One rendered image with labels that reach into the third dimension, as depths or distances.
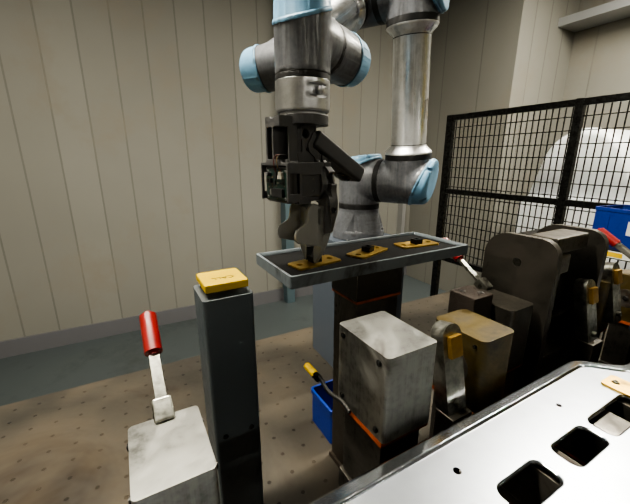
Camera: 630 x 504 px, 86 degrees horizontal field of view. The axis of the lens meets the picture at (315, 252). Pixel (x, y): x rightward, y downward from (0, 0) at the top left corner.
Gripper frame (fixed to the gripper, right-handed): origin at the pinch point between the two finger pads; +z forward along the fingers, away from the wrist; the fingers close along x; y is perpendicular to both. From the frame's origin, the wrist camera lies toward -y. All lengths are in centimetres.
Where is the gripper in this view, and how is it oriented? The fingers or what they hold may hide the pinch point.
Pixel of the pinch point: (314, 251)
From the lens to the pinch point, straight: 53.9
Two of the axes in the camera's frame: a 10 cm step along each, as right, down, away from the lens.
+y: -7.9, 1.6, -5.9
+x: 6.1, 2.1, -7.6
